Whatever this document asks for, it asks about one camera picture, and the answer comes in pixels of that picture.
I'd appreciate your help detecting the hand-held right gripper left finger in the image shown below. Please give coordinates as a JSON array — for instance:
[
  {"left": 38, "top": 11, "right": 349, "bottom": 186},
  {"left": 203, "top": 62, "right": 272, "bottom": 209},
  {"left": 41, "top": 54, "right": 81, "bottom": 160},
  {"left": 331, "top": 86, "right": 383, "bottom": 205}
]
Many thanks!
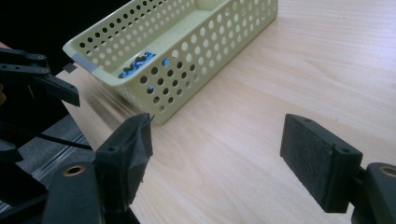
[{"left": 92, "top": 112, "right": 155, "bottom": 213}]

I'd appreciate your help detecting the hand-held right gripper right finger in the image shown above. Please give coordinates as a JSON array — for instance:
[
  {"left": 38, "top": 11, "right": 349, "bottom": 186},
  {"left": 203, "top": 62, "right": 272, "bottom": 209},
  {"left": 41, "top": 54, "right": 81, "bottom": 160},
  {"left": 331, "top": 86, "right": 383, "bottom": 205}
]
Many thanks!
[{"left": 278, "top": 113, "right": 364, "bottom": 215}]

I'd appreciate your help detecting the blue patterned fingerless glove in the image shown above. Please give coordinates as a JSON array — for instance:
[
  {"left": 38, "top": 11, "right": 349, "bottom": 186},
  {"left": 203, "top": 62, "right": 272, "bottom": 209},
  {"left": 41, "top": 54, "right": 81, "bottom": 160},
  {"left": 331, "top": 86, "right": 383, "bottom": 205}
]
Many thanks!
[{"left": 118, "top": 50, "right": 171, "bottom": 95}]

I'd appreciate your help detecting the pale yellow perforated plastic basket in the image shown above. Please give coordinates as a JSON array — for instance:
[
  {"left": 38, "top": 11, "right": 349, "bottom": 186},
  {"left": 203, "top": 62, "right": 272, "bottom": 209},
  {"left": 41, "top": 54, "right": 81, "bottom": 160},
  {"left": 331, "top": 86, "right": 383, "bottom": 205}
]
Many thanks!
[{"left": 62, "top": 0, "right": 279, "bottom": 126}]

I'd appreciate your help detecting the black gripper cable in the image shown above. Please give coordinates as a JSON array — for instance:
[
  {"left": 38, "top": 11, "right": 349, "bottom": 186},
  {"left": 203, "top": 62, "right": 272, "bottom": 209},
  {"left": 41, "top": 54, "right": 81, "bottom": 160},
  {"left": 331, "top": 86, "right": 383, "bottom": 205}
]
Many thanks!
[{"left": 0, "top": 121, "right": 93, "bottom": 151}]

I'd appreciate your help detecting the aluminium floor rail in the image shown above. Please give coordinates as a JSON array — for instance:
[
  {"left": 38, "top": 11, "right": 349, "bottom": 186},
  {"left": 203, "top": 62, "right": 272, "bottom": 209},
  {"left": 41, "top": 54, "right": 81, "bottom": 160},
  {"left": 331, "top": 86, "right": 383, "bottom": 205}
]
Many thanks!
[{"left": 0, "top": 132, "right": 94, "bottom": 216}]

